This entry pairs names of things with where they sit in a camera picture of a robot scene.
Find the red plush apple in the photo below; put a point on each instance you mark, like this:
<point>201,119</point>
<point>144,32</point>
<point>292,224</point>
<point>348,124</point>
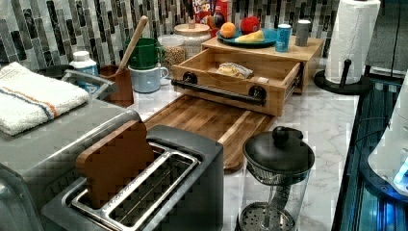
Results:
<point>249,25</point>

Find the wooden drawer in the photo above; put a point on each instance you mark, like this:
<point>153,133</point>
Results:
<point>204,66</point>

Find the wooden toast slice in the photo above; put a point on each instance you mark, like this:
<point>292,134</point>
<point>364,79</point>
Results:
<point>113,162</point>

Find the wooden cutting board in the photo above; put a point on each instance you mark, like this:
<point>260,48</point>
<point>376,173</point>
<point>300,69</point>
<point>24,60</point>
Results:
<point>228,125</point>

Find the grey toaster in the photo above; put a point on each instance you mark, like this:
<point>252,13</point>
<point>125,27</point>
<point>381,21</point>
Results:
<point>182,190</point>

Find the glass french press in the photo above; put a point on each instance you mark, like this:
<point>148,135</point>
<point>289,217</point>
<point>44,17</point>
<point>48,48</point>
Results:
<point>275,175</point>

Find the light blue mug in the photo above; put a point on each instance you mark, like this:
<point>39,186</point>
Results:
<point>147,80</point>

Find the glass jar with wooden lid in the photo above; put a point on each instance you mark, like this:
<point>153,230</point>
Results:
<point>194,35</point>

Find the blue can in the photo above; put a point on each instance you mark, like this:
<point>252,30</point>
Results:
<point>283,37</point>

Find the black drawer handle bar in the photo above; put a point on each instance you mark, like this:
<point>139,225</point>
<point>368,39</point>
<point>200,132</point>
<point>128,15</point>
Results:
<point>256,95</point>

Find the bagged food in drawer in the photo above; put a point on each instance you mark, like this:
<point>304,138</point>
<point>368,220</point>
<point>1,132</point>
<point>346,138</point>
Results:
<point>235,70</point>

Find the red Froot Loops box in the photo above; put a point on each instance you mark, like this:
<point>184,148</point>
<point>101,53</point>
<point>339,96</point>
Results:
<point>203,9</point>

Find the blue plate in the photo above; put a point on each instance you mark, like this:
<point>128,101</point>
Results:
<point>269,39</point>

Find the green mug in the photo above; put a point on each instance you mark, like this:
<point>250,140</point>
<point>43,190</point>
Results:
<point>146,54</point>

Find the wooden utensil handle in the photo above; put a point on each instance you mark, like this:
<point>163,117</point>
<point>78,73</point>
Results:
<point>132,43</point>

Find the white and blue bottle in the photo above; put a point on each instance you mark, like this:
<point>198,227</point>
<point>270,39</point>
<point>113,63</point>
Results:
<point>83,63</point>

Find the white striped towel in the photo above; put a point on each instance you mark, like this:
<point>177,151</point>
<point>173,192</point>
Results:
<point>28,99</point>

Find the grey cup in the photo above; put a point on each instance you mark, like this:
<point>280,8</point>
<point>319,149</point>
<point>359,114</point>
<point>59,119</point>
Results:
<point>302,32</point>

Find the black paper towel holder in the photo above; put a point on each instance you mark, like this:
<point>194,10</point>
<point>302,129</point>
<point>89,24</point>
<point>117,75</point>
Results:
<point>358,88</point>

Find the white paper towel roll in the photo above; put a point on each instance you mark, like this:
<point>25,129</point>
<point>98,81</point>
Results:
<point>351,39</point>

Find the wooden drawer cabinet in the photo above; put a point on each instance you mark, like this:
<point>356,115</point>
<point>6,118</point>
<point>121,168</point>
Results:
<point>271,61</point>

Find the brown wooden utensil holder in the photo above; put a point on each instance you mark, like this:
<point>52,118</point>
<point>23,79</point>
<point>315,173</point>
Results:
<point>123,96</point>

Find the yellow plush banana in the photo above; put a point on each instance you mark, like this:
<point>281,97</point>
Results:
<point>257,36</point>

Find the orange plush fruit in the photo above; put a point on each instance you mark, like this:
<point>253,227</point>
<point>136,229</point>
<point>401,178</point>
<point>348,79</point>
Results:
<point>227,30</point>

